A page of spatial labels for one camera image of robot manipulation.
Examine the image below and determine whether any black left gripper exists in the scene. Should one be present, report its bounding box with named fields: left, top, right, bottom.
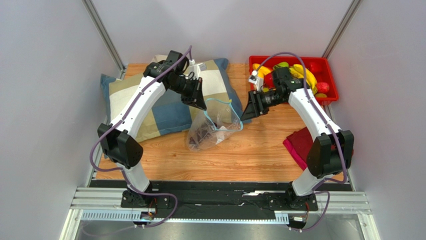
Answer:
left=168, top=76, right=207, bottom=111

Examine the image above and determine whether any clear zip top bag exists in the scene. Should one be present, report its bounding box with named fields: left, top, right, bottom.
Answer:
left=186, top=98, right=244, bottom=152

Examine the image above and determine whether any dark red grape bunch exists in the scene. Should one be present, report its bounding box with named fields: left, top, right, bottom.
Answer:
left=187, top=122, right=217, bottom=151

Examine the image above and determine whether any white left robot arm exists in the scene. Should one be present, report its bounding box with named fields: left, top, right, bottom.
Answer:
left=97, top=60, right=207, bottom=199

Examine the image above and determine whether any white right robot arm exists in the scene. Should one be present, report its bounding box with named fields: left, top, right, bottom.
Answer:
left=241, top=78, right=355, bottom=209

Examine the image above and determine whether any yellow starfruit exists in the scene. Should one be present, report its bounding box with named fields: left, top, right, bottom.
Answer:
left=251, top=63, right=273, bottom=79

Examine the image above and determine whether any yellow banana bunch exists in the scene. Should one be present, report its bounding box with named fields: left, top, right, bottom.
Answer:
left=289, top=64, right=318, bottom=95

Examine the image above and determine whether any dark red folded cloth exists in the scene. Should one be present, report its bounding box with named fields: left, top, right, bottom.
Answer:
left=282, top=126, right=355, bottom=182

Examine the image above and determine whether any red plastic fruit bin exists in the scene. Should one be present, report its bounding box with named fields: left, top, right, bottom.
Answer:
left=264, top=56, right=339, bottom=106

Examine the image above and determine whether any red strawberry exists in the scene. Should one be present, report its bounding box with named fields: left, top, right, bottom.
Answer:
left=316, top=82, right=330, bottom=94

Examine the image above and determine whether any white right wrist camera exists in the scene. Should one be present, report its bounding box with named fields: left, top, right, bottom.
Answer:
left=248, top=70, right=263, bottom=91

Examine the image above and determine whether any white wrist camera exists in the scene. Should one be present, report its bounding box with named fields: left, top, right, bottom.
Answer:
left=187, top=59, right=207, bottom=79
left=248, top=70, right=263, bottom=91

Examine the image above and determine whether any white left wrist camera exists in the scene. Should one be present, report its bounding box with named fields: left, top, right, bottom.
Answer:
left=187, top=59, right=207, bottom=79

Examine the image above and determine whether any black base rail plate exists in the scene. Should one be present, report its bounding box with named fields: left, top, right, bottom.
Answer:
left=89, top=179, right=354, bottom=222

